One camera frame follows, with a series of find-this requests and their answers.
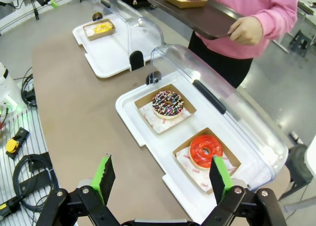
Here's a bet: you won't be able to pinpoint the chocolate sprinkle donut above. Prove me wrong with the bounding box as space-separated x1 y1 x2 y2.
151 90 185 120

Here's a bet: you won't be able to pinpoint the dark grey chair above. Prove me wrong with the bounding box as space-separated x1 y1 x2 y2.
278 143 316 202

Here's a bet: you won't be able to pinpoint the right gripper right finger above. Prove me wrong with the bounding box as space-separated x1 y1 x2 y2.
202 155 288 226

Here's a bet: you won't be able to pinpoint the black cable bundle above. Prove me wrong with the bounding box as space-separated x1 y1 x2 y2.
20 67 38 109

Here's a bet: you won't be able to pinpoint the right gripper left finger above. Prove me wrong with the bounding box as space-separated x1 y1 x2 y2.
37 153 122 226

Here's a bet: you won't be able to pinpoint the cardboard donut box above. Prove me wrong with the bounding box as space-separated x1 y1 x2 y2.
160 0 208 9
172 127 242 195
82 18 117 42
134 83 198 135

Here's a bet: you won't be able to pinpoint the yellow glazed donut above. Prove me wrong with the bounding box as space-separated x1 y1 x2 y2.
93 23 114 35

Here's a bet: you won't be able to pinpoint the dark plastic serving tray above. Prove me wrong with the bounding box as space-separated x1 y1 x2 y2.
144 0 245 41

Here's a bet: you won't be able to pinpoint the white display tray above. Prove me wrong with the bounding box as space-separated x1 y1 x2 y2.
72 13 149 79
115 83 277 226

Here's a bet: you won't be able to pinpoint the coiled black cable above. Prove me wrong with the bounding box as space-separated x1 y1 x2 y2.
11 153 60 212

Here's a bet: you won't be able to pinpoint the black trousers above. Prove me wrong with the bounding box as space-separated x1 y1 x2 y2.
188 31 254 89

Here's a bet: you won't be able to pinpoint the slotted metal base plate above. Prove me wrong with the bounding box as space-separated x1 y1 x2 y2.
0 107 61 226

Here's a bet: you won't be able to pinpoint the clear plastic tray lid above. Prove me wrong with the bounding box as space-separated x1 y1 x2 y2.
91 0 165 72
145 44 289 185

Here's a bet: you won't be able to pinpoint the pink hoodie torso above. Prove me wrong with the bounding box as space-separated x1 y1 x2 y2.
189 0 301 60

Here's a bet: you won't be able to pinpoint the person's left hand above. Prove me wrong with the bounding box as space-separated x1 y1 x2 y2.
227 16 263 45

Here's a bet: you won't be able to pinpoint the red glazed donut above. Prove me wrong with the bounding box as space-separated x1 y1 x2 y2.
188 134 224 171

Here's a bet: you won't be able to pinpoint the person's left forearm pink sleeve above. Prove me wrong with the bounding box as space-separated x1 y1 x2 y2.
255 0 301 43

